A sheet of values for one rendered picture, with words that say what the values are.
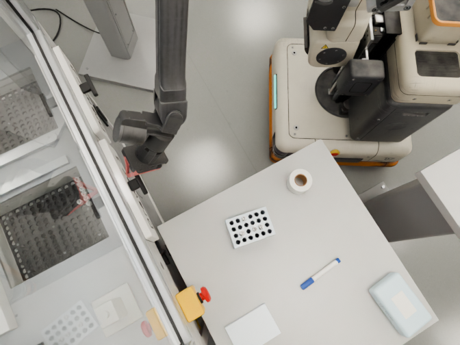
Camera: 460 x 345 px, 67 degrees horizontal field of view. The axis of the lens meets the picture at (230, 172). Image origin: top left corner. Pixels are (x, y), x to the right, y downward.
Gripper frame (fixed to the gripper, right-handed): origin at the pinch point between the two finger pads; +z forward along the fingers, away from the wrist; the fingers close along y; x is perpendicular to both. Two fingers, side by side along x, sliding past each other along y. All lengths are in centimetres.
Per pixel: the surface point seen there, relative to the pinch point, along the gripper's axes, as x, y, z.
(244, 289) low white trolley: 41.1, -17.1, 5.0
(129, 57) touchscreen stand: -92, -64, 57
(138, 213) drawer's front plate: 11.3, 4.5, -0.6
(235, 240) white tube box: 28.2, -18.5, -0.7
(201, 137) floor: -33, -78, 54
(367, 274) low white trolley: 55, -44, -14
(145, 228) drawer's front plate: 15.5, 4.6, -0.5
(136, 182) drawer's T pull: 3.3, 1.3, -1.0
